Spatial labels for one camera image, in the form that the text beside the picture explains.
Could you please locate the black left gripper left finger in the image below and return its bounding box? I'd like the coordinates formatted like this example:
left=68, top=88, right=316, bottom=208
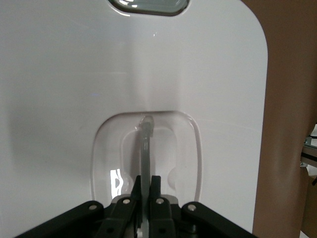
left=14, top=175, right=143, bottom=238

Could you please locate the brown table mat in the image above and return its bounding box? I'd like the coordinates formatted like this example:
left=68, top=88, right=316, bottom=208
left=241, top=0, right=317, bottom=238

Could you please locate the white plastic box lid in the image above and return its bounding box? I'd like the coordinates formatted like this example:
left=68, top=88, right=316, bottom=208
left=0, top=0, right=270, bottom=238

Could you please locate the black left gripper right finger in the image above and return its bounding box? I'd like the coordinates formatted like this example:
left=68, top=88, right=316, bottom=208
left=148, top=175, right=258, bottom=238

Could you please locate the grey translucent lid handle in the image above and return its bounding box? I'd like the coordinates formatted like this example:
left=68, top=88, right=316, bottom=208
left=137, top=114, right=156, bottom=238

